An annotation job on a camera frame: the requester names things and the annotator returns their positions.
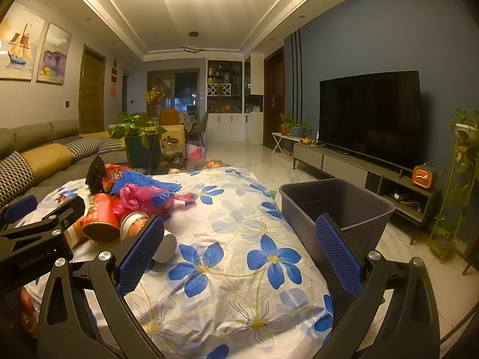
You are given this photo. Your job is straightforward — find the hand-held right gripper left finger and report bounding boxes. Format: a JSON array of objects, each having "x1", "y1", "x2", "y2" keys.
[{"x1": 37, "y1": 215, "x2": 166, "y2": 359}]

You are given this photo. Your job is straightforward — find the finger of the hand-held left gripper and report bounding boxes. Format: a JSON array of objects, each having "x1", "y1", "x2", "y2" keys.
[
  {"x1": 0, "y1": 195, "x2": 86, "y2": 251},
  {"x1": 0, "y1": 195, "x2": 39, "y2": 229}
]

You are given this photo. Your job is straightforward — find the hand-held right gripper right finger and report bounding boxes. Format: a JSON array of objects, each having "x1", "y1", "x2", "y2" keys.
[{"x1": 315, "y1": 213, "x2": 441, "y2": 359}]

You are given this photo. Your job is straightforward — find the plain white cup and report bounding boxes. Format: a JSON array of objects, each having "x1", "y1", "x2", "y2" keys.
[{"x1": 153, "y1": 230, "x2": 178, "y2": 263}]

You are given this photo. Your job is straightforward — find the orange printed carton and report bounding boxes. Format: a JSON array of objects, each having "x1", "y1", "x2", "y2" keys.
[{"x1": 63, "y1": 217, "x2": 89, "y2": 250}]

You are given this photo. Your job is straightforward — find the red paper cup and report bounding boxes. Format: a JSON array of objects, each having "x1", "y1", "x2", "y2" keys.
[{"x1": 82, "y1": 193, "x2": 122, "y2": 242}]

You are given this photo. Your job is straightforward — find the pink plastic bag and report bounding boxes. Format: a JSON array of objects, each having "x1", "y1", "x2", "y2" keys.
[{"x1": 119, "y1": 184, "x2": 197, "y2": 220}]

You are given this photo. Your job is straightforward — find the black plastic bag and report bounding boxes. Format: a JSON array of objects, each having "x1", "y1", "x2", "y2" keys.
[{"x1": 85, "y1": 156, "x2": 107, "y2": 195}]

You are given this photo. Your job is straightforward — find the grey plastic bin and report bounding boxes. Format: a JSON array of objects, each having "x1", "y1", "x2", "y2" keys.
[{"x1": 279, "y1": 178, "x2": 396, "y2": 257}]

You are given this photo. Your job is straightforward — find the blue foam net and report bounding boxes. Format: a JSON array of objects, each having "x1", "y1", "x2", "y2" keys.
[{"x1": 110, "y1": 170, "x2": 182, "y2": 209}]

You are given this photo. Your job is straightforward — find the red snack wrapper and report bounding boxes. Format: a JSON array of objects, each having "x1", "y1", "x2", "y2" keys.
[{"x1": 100, "y1": 164, "x2": 130, "y2": 196}]

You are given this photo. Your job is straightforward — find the person's left hand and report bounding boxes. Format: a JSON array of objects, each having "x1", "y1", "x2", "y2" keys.
[{"x1": 19, "y1": 288, "x2": 39, "y2": 342}]

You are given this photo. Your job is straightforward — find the houndstooth cushion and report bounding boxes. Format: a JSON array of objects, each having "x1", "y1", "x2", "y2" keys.
[{"x1": 0, "y1": 151, "x2": 37, "y2": 206}]

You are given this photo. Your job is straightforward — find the mustard cushion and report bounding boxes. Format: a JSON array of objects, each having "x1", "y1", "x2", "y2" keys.
[{"x1": 22, "y1": 143, "x2": 74, "y2": 182}]

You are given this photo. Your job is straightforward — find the diamond patterned cushion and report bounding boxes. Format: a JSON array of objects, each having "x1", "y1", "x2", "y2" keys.
[
  {"x1": 65, "y1": 137, "x2": 103, "y2": 164},
  {"x1": 98, "y1": 138, "x2": 126, "y2": 155}
]

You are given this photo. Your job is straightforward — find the grey sofa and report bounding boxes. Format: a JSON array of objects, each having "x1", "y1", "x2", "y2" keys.
[{"x1": 0, "y1": 120, "x2": 130, "y2": 210}]

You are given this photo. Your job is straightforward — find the blue floral blanket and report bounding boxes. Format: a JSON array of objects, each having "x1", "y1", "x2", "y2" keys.
[{"x1": 22, "y1": 166, "x2": 334, "y2": 359}]

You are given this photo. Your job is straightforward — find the grey television cabinet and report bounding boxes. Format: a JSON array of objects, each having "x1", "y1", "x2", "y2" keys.
[{"x1": 293, "y1": 142, "x2": 443, "y2": 246}]

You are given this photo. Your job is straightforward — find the dark coffee table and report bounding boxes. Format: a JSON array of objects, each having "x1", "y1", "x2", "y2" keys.
[{"x1": 127, "y1": 159, "x2": 230, "y2": 177}]

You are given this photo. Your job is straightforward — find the pothos in dark green planter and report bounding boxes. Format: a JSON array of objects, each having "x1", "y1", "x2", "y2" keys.
[{"x1": 108, "y1": 112, "x2": 167, "y2": 170}]

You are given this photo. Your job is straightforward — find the glass jar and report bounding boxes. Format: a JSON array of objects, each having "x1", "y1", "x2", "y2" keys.
[{"x1": 163, "y1": 138, "x2": 182, "y2": 157}]

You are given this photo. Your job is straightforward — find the pink shopping bag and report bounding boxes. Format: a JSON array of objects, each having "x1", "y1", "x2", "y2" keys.
[{"x1": 186, "y1": 144, "x2": 207, "y2": 162}]

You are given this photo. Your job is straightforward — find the orange retro clock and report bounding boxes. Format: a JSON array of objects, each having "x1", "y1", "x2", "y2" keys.
[{"x1": 413, "y1": 164, "x2": 435, "y2": 188}]

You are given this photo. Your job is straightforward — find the tall plant on stand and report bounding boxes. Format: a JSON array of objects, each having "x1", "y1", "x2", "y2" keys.
[{"x1": 428, "y1": 138, "x2": 479, "y2": 263}]

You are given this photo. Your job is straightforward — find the yellow armchair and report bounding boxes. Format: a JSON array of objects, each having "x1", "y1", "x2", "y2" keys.
[{"x1": 151, "y1": 124, "x2": 186, "y2": 146}]

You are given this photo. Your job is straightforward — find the light wooden door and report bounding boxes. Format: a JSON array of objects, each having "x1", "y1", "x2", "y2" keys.
[{"x1": 78, "y1": 44, "x2": 107, "y2": 134}]

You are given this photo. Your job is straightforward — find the white side table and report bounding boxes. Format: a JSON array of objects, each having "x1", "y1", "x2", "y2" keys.
[{"x1": 272, "y1": 132, "x2": 311, "y2": 154}]

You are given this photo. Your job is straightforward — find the plant in orange pot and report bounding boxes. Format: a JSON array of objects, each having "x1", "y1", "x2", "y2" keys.
[{"x1": 280, "y1": 112, "x2": 295, "y2": 136}]

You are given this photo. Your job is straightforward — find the orange dining chair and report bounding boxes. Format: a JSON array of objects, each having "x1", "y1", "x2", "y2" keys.
[{"x1": 159, "y1": 109, "x2": 181, "y2": 126}]

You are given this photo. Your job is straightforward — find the black television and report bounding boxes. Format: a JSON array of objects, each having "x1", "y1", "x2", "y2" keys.
[{"x1": 319, "y1": 70, "x2": 422, "y2": 173}]

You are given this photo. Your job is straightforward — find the grey dining chair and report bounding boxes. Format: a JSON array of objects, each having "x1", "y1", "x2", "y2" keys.
[{"x1": 190, "y1": 110, "x2": 210, "y2": 146}]

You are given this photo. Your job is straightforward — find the yellow flower bouquet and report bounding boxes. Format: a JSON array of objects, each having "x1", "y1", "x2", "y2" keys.
[{"x1": 145, "y1": 87, "x2": 166, "y2": 115}]

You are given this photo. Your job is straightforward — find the purple abstract painting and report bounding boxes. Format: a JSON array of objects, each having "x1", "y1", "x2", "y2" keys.
[{"x1": 36, "y1": 22, "x2": 72, "y2": 85}]

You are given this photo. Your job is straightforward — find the sailing ship painting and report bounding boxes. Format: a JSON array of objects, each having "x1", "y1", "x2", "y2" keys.
[{"x1": 0, "y1": 2, "x2": 46, "y2": 81}]

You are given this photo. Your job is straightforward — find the glass sliding door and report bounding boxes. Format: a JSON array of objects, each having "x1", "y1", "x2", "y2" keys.
[{"x1": 147, "y1": 68, "x2": 201, "y2": 117}]

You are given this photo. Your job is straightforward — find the dark wooden door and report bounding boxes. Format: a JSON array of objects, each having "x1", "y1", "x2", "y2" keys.
[{"x1": 264, "y1": 47, "x2": 286, "y2": 147}]

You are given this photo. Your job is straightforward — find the trailing pothos in white pot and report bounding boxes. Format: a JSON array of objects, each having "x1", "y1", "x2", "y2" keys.
[{"x1": 434, "y1": 108, "x2": 479, "y2": 232}]

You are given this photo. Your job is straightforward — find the white display cabinet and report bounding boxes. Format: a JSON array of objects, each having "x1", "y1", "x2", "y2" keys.
[{"x1": 207, "y1": 53, "x2": 265, "y2": 141}]

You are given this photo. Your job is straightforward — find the bundle of cables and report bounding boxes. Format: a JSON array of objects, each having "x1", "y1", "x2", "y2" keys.
[{"x1": 391, "y1": 192, "x2": 422, "y2": 207}]

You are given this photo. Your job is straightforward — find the red wall decoration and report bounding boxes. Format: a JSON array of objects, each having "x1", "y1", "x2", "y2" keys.
[{"x1": 111, "y1": 57, "x2": 120, "y2": 98}]

